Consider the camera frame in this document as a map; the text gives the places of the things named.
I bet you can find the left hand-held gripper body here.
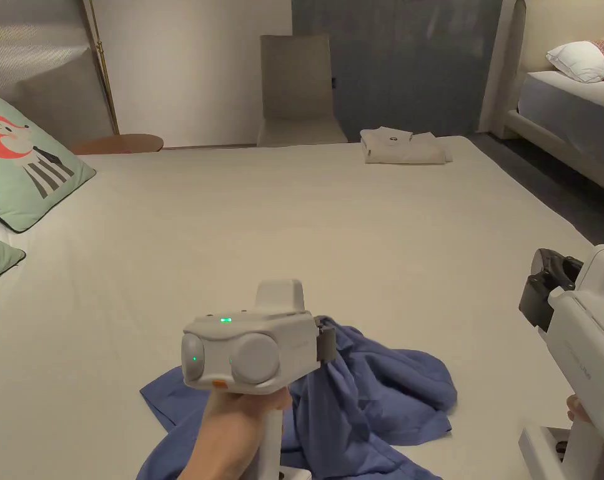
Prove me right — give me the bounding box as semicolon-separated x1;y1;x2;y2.
181;279;337;480

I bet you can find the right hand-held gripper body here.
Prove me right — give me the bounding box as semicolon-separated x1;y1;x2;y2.
518;244;604;480

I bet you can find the blue shirt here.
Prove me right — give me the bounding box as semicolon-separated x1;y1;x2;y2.
136;314;458;480

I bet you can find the person's left forearm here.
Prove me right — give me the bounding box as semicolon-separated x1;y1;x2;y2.
181;447;255;480

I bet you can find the person's left hand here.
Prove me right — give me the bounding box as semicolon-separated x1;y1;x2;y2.
191;387;290;463

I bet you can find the bed with beige sheet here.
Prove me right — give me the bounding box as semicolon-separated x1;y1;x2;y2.
0;134;604;480

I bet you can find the cream upholstered bed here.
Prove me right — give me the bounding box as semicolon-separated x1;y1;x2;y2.
476;0;604;187

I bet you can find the round wooden side table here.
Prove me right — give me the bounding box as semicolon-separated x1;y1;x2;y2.
71;133;164;156

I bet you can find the folded beige garment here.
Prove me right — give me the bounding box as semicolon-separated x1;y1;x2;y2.
359;127;454;166

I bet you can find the beige upholstered chair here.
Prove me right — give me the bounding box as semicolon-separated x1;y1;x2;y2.
256;34;349;148

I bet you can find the white pillow with pink band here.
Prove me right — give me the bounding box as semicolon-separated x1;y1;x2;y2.
546;36;604;83

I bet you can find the green cushion with fox print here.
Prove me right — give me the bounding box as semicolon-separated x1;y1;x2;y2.
0;92;97;234

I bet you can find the brass floor lamp pole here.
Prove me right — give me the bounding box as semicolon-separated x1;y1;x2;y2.
89;0;121;136

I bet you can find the grey padded headboard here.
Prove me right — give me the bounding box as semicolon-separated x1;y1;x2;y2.
0;0;119;153

